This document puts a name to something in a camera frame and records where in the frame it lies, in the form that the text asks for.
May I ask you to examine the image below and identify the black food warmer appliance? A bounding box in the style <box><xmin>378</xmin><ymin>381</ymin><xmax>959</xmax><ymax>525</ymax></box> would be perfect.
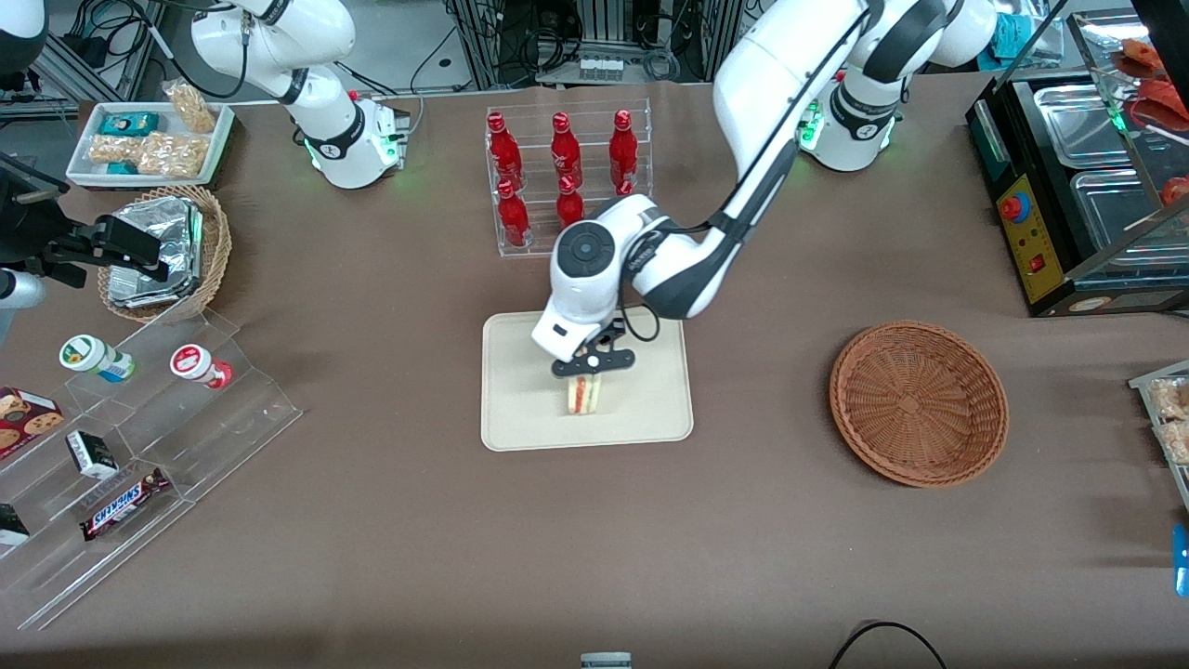
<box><xmin>964</xmin><ymin>9</ymin><xmax>1189</xmax><ymax>319</ymax></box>

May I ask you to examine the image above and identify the teal plastic bag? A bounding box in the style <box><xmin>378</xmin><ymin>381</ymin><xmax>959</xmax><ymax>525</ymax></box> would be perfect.
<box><xmin>989</xmin><ymin>9</ymin><xmax>1060</xmax><ymax>59</ymax></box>

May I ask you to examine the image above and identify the green lid yogurt bottle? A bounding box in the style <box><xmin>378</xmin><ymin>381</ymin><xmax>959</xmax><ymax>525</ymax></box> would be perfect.
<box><xmin>59</xmin><ymin>334</ymin><xmax>137</xmax><ymax>384</ymax></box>

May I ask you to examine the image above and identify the clear acrylic bottle rack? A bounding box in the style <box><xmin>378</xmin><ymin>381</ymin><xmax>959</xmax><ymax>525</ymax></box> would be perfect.
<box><xmin>484</xmin><ymin>98</ymin><xmax>655</xmax><ymax>259</ymax></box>

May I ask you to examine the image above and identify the beige plastic tray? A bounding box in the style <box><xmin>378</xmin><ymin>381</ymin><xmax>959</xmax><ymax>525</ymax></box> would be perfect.
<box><xmin>480</xmin><ymin>303</ymin><xmax>696</xmax><ymax>453</ymax></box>

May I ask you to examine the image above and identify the white rectangular snack tray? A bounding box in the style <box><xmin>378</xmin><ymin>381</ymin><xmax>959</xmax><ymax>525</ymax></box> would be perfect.
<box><xmin>65</xmin><ymin>100</ymin><xmax>236</xmax><ymax>190</ymax></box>

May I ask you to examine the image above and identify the brown round wicker basket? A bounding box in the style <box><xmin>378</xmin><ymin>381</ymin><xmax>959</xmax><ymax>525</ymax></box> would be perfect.
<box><xmin>829</xmin><ymin>321</ymin><xmax>1011</xmax><ymax>489</ymax></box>

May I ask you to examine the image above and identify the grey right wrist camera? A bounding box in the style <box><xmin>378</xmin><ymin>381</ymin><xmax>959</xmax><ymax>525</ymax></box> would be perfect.
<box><xmin>0</xmin><ymin>269</ymin><xmax>46</xmax><ymax>312</ymax></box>

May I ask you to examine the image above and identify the small steel warmer pan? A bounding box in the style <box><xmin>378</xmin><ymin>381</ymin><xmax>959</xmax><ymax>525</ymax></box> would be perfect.
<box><xmin>1031</xmin><ymin>82</ymin><xmax>1132</xmax><ymax>170</ymax></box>

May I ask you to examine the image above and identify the red lid yogurt bottle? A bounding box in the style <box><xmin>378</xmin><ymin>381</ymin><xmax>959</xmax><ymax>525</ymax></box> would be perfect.
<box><xmin>170</xmin><ymin>344</ymin><xmax>234</xmax><ymax>390</ymax></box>

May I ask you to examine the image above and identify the large steel warmer pan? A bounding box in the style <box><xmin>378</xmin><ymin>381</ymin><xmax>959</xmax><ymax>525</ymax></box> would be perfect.
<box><xmin>1071</xmin><ymin>167</ymin><xmax>1189</xmax><ymax>272</ymax></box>

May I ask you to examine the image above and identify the clear bag of peanuts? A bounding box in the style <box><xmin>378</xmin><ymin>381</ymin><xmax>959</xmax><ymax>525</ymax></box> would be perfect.
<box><xmin>163</xmin><ymin>79</ymin><xmax>217</xmax><ymax>135</ymax></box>

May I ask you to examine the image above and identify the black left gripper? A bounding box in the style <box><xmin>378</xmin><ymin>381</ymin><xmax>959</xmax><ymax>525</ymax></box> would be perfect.
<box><xmin>552</xmin><ymin>318</ymin><xmax>638</xmax><ymax>386</ymax></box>

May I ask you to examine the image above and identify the snickers chocolate bar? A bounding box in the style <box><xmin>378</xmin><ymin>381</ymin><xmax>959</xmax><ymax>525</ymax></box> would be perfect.
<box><xmin>79</xmin><ymin>467</ymin><xmax>171</xmax><ymax>543</ymax></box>

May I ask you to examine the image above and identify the small black white box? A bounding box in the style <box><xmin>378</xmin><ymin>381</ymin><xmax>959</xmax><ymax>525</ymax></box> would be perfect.
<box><xmin>65</xmin><ymin>429</ymin><xmax>120</xmax><ymax>481</ymax></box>

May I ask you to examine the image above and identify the clear acrylic step display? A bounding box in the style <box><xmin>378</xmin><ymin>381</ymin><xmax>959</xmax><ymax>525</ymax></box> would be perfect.
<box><xmin>0</xmin><ymin>307</ymin><xmax>305</xmax><ymax>633</ymax></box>

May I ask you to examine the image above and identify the aluminium frame rack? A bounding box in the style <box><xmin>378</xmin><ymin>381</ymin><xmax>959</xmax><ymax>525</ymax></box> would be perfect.
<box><xmin>446</xmin><ymin>0</ymin><xmax>744</xmax><ymax>86</ymax></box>

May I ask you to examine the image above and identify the triangle sandwich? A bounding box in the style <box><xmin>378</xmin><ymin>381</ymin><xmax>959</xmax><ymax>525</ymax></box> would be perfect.
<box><xmin>567</xmin><ymin>374</ymin><xmax>604</xmax><ymax>417</ymax></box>

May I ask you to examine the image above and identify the clear tray with rim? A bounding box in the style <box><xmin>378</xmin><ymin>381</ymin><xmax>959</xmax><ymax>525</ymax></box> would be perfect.
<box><xmin>1128</xmin><ymin>360</ymin><xmax>1189</xmax><ymax>514</ymax></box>

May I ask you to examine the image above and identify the light tan wicker basket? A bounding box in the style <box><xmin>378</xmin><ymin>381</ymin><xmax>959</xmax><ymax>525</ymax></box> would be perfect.
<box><xmin>98</xmin><ymin>184</ymin><xmax>233</xmax><ymax>324</ymax></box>

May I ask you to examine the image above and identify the brown table cover cloth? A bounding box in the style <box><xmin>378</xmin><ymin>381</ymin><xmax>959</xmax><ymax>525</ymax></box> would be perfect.
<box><xmin>0</xmin><ymin>79</ymin><xmax>1189</xmax><ymax>669</ymax></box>

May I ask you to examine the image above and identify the red fried food piece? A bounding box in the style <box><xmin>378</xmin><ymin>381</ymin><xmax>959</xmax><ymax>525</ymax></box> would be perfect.
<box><xmin>1127</xmin><ymin>79</ymin><xmax>1189</xmax><ymax>133</ymax></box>

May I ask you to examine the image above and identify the red chocolate cookie box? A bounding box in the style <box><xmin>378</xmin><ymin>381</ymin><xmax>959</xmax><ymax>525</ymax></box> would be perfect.
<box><xmin>0</xmin><ymin>387</ymin><xmax>66</xmax><ymax>461</ymax></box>

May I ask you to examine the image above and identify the orange fried food piece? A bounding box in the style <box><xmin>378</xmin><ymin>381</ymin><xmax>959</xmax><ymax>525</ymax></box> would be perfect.
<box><xmin>1113</xmin><ymin>39</ymin><xmax>1162</xmax><ymax>80</ymax></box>

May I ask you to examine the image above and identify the small clear snack bag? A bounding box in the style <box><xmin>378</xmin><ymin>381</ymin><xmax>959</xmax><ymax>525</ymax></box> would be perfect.
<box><xmin>87</xmin><ymin>135</ymin><xmax>142</xmax><ymax>169</ymax></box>

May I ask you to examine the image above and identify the black looped cable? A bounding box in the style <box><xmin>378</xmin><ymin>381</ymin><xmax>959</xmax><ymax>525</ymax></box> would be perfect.
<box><xmin>829</xmin><ymin>621</ymin><xmax>948</xmax><ymax>669</ymax></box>

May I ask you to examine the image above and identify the large clear snack bag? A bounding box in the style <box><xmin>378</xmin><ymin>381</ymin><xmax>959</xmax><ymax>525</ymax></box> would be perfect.
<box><xmin>137</xmin><ymin>132</ymin><xmax>211</xmax><ymax>180</ymax></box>

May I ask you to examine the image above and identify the teal snack box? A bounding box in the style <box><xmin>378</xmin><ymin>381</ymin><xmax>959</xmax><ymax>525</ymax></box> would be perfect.
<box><xmin>98</xmin><ymin>111</ymin><xmax>160</xmax><ymax>138</ymax></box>

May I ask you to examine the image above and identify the foil wrapped food packet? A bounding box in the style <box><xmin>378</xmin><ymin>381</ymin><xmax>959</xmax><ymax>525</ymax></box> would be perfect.
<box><xmin>116</xmin><ymin>197</ymin><xmax>205</xmax><ymax>284</ymax></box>
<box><xmin>107</xmin><ymin>265</ymin><xmax>198</xmax><ymax>311</ymax></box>

